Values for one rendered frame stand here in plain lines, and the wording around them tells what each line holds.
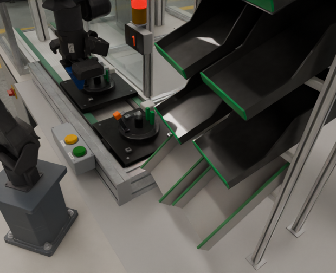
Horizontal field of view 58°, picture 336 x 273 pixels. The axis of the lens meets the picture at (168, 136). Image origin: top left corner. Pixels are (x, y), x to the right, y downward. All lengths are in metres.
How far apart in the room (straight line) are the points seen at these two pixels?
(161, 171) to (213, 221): 0.21
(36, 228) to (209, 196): 0.43
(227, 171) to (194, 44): 0.26
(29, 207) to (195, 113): 0.43
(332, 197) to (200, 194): 0.51
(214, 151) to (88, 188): 0.52
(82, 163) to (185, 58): 0.52
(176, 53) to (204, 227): 0.40
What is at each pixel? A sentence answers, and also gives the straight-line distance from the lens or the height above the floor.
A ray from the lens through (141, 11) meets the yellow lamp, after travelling 1.07.
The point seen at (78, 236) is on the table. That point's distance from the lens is 0.92.
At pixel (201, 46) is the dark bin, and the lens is 0.63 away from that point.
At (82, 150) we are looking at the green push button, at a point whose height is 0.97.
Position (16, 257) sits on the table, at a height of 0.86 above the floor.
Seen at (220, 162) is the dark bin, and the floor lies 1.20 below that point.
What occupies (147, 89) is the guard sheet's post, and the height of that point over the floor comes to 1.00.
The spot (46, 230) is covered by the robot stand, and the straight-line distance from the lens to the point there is 0.86.
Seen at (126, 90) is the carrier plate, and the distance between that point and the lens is 1.27.
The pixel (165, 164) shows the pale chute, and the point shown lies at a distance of 0.84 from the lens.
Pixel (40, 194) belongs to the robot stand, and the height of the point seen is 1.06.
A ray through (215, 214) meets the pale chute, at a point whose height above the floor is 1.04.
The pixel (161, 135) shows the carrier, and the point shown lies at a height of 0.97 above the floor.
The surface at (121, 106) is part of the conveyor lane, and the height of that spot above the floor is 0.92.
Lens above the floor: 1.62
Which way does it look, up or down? 40 degrees down
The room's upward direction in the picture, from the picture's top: 3 degrees clockwise
